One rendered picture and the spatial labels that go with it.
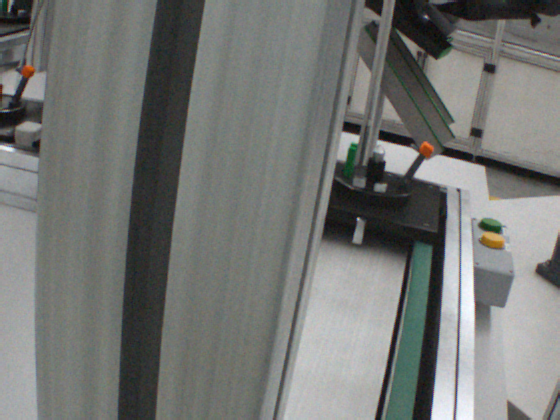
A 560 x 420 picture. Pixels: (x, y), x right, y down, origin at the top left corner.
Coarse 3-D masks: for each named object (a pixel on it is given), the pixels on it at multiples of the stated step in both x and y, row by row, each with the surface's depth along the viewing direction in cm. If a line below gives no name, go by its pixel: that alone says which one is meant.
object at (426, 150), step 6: (414, 144) 127; (426, 144) 126; (414, 150) 127; (420, 150) 126; (426, 150) 126; (432, 150) 126; (420, 156) 127; (426, 156) 126; (414, 162) 127; (420, 162) 127; (414, 168) 128; (408, 174) 128; (402, 180) 129; (408, 180) 129
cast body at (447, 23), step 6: (426, 6) 156; (426, 12) 157; (432, 12) 154; (438, 12) 154; (432, 18) 155; (438, 18) 154; (444, 18) 154; (450, 18) 153; (456, 18) 153; (438, 24) 155; (444, 24) 154; (450, 24) 154; (444, 30) 155; (450, 30) 154; (456, 30) 156
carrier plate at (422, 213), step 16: (336, 192) 128; (416, 192) 135; (432, 192) 136; (336, 208) 121; (352, 208) 122; (368, 208) 123; (384, 208) 125; (400, 208) 126; (416, 208) 127; (432, 208) 128; (368, 224) 121; (384, 224) 120; (400, 224) 120; (416, 224) 120; (432, 224) 121; (432, 240) 119
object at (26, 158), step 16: (0, 144) 128; (16, 144) 129; (0, 160) 126; (16, 160) 125; (32, 160) 125; (336, 160) 148; (0, 176) 127; (16, 176) 126; (32, 176) 126; (400, 176) 145; (0, 192) 128; (16, 192) 128; (32, 192) 127; (32, 208) 128
